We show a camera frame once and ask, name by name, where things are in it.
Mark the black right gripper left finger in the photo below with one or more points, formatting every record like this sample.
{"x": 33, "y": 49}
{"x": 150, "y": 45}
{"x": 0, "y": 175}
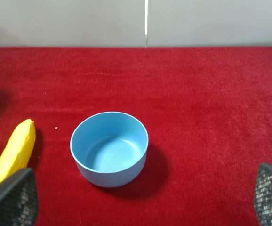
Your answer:
{"x": 19, "y": 205}

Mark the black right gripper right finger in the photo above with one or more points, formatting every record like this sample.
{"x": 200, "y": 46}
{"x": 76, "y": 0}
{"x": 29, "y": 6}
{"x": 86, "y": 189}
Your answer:
{"x": 263, "y": 195}

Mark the yellow banana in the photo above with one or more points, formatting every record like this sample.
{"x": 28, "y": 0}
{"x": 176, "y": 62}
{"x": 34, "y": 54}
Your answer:
{"x": 18, "y": 149}

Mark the red tablecloth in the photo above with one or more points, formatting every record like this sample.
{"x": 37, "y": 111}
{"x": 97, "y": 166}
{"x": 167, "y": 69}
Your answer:
{"x": 208, "y": 113}

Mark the blue bowl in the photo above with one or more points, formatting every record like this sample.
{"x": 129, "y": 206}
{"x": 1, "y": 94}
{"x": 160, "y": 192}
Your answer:
{"x": 110, "y": 148}

